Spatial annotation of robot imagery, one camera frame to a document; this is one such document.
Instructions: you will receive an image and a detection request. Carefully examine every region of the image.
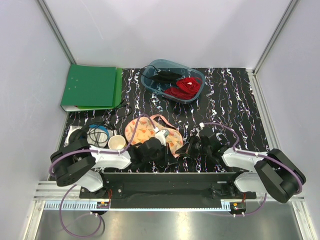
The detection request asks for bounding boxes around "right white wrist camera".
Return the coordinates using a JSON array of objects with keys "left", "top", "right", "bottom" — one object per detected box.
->
[{"left": 195, "top": 122, "right": 205, "bottom": 135}]

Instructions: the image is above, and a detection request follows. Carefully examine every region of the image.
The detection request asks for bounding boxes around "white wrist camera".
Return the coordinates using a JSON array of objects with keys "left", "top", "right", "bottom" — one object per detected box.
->
[
  {"left": 195, "top": 122, "right": 205, "bottom": 135},
  {"left": 155, "top": 129, "right": 170, "bottom": 146}
]

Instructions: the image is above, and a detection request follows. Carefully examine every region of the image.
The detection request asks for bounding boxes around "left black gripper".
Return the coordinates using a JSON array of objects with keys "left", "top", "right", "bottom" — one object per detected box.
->
[{"left": 143, "top": 142, "right": 177, "bottom": 166}]

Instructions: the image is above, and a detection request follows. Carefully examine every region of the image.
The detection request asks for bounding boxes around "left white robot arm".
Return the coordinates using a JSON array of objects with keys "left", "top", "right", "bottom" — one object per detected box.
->
[{"left": 49, "top": 137, "right": 177, "bottom": 198}]

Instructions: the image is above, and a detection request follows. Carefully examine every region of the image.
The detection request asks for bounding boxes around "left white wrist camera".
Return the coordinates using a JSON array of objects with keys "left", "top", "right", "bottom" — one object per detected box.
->
[{"left": 155, "top": 129, "right": 170, "bottom": 146}]

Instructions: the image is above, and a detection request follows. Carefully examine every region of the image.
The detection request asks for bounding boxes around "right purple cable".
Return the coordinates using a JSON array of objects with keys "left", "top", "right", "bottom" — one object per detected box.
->
[{"left": 199, "top": 122, "right": 307, "bottom": 198}]

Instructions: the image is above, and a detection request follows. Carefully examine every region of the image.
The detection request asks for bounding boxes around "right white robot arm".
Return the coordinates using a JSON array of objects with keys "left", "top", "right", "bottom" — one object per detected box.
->
[{"left": 176, "top": 128, "right": 306, "bottom": 204}]

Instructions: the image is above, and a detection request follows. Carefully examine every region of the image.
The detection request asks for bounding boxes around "black bra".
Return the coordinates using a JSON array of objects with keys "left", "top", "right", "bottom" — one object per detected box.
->
[{"left": 140, "top": 65, "right": 183, "bottom": 83}]

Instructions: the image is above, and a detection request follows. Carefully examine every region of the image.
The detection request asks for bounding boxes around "yellow mug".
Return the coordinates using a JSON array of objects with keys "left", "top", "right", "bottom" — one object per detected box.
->
[{"left": 107, "top": 135, "right": 127, "bottom": 150}]

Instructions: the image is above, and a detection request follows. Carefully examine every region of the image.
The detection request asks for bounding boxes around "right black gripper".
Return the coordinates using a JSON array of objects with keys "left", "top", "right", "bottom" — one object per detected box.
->
[{"left": 176, "top": 134, "right": 212, "bottom": 159}]

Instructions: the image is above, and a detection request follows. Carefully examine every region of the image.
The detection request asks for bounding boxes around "pink floral mesh laundry bag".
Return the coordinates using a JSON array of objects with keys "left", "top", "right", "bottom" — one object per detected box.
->
[{"left": 124, "top": 114, "right": 184, "bottom": 158}]

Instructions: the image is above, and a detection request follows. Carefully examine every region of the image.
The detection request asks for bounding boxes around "green ring binder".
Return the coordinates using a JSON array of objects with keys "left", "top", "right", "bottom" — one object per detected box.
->
[{"left": 60, "top": 64, "right": 123, "bottom": 112}]

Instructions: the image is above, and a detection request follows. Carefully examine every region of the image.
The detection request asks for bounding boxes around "red bra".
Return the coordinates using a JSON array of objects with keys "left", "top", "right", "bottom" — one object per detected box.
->
[{"left": 164, "top": 77, "right": 203, "bottom": 100}]

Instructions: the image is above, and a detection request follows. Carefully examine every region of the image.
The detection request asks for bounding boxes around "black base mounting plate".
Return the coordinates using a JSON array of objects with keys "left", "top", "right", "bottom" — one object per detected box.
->
[{"left": 79, "top": 172, "right": 256, "bottom": 211}]

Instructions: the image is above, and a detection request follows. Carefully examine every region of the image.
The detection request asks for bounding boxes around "blue translucent plastic bin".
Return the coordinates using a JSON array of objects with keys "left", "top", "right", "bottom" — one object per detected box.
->
[{"left": 140, "top": 59, "right": 206, "bottom": 104}]

